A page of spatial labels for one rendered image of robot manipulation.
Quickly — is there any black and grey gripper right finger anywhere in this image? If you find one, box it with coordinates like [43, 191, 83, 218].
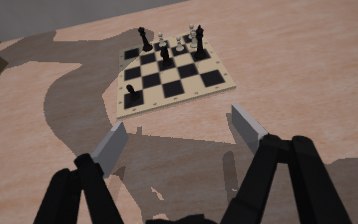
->
[220, 103, 352, 224]

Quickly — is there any chessboard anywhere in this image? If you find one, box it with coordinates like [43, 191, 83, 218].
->
[116, 31, 236, 119]

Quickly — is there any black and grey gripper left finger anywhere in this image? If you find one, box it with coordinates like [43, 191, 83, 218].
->
[33, 121, 129, 224]

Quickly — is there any white pawn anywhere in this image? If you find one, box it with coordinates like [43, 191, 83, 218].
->
[158, 32, 167, 47]
[188, 24, 194, 39]
[176, 36, 184, 52]

